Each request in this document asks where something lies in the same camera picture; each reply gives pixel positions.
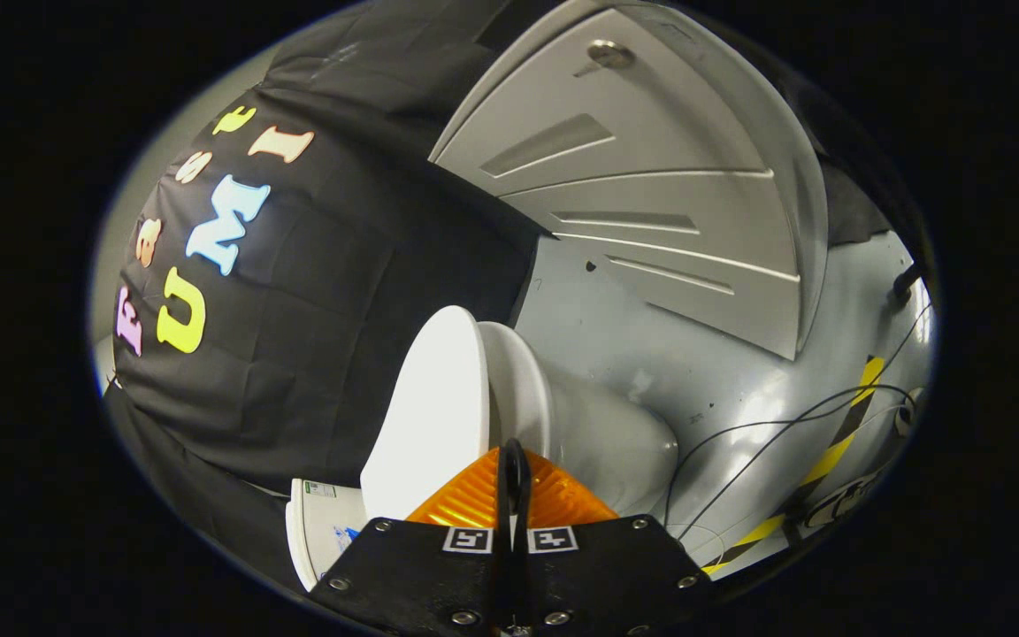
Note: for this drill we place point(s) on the white toilet lid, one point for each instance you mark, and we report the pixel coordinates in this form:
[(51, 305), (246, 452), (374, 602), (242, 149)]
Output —
[(430, 416)]

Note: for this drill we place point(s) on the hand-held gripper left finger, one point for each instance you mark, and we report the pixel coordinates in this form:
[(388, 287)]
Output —
[(501, 575)]

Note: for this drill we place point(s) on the white toilet bowl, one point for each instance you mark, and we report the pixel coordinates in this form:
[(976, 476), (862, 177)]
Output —
[(602, 433)]

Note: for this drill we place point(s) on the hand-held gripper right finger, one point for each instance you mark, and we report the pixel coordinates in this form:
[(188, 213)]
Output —
[(524, 575)]

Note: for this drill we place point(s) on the white panelled cabinet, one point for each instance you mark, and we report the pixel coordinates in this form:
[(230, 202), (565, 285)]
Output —
[(651, 177)]

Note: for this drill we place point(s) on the white toilet tank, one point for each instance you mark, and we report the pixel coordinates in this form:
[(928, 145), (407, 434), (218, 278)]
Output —
[(324, 535)]

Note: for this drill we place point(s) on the black backdrop cloth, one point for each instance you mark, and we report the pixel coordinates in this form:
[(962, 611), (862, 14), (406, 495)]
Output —
[(333, 336)]

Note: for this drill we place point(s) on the yellow black striped floor tape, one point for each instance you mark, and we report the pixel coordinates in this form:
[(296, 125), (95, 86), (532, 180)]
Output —
[(832, 447)]

